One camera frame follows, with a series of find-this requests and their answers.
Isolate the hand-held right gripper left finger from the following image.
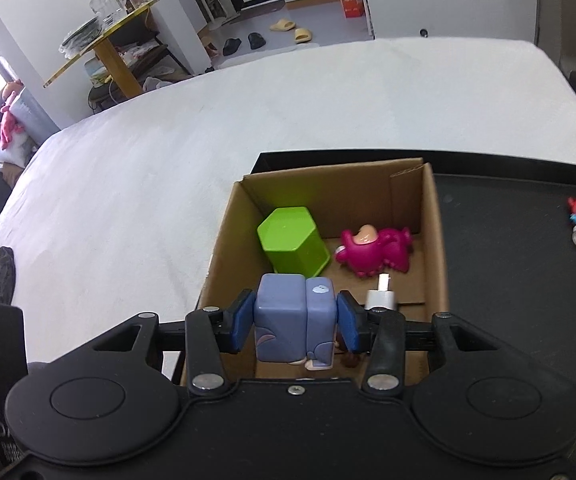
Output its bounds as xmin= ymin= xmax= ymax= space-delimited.
xmin=88 ymin=289 xmax=257 ymax=393

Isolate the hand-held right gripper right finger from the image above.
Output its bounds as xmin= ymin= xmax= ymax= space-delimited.
xmin=336 ymin=291 xmax=521 ymax=393

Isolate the white charger plug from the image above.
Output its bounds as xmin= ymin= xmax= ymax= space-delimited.
xmin=365 ymin=273 xmax=399 ymax=311

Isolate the purple block figure toy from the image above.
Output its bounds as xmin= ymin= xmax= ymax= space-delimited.
xmin=253 ymin=273 xmax=339 ymax=372

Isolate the pink dinosaur toy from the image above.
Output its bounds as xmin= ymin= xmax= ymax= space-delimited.
xmin=334 ymin=224 xmax=413 ymax=278

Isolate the brown cardboard box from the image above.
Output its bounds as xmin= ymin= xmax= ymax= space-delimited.
xmin=180 ymin=157 xmax=451 ymax=386

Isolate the black tray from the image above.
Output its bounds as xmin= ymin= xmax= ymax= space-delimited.
xmin=160 ymin=150 xmax=576 ymax=476

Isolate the green hexagonal cup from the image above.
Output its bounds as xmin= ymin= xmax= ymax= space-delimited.
xmin=256 ymin=206 xmax=331 ymax=278

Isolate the white bed sheet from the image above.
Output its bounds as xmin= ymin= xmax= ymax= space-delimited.
xmin=0 ymin=37 xmax=576 ymax=366

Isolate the pink plush toy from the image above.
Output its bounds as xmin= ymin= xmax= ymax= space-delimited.
xmin=0 ymin=80 xmax=26 ymax=151

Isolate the yellow top table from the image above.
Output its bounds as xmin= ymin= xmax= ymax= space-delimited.
xmin=43 ymin=0 xmax=193 ymax=111

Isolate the stack of plates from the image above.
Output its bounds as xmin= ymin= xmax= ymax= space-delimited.
xmin=59 ymin=16 xmax=103 ymax=56

